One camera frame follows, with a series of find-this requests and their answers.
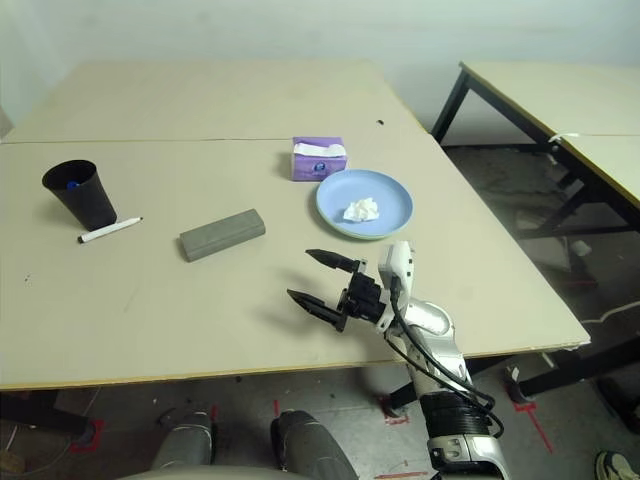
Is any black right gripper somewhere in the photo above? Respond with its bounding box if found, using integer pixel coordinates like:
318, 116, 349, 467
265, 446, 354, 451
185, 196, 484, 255
286, 248, 395, 334

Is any white tissue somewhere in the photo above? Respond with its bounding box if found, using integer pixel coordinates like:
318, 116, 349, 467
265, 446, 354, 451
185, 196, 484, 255
342, 196, 381, 223

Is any blue plate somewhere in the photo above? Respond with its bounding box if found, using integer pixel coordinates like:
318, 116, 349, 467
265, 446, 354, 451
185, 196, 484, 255
315, 169, 416, 241

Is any grey glasses case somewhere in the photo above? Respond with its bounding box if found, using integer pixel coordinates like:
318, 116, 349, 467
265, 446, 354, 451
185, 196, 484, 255
179, 208, 267, 264

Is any white marker with black cap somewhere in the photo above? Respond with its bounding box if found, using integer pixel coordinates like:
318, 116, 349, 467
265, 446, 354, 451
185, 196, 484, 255
77, 216, 144, 245

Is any purple tissue pack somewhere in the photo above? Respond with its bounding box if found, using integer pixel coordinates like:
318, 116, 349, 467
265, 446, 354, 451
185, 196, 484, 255
290, 136, 349, 182

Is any grey robot right leg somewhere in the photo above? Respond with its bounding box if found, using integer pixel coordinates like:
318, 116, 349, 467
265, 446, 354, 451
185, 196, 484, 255
271, 408, 359, 480

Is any grey robot leg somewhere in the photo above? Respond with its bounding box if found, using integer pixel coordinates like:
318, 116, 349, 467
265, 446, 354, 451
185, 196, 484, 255
149, 409, 219, 471
271, 408, 359, 480

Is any grey robot left leg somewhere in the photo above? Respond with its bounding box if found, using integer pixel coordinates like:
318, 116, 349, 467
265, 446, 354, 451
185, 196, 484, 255
149, 409, 219, 471

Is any grey robot torso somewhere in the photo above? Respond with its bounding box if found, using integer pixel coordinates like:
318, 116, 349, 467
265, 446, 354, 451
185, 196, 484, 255
117, 464, 281, 480

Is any black plastic cup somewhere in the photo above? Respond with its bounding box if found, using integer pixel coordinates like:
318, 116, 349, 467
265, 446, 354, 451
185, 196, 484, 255
41, 159, 118, 230

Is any side table with black legs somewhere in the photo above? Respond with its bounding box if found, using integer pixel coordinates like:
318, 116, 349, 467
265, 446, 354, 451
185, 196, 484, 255
430, 60, 640, 241

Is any bystander shoe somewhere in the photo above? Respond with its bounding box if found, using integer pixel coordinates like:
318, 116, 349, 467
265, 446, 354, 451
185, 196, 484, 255
593, 449, 640, 480

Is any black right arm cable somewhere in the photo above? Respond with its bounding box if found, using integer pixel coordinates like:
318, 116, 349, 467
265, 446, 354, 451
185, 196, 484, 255
387, 274, 506, 441

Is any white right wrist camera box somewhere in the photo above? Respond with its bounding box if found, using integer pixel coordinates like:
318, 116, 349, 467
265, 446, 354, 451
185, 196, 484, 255
373, 240, 417, 332

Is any black table frame foot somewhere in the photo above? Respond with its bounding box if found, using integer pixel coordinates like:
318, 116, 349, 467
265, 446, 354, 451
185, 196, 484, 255
0, 392, 99, 439
389, 339, 640, 416

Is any white cable on floor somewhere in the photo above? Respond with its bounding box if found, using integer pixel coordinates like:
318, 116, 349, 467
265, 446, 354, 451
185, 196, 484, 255
582, 299, 640, 326

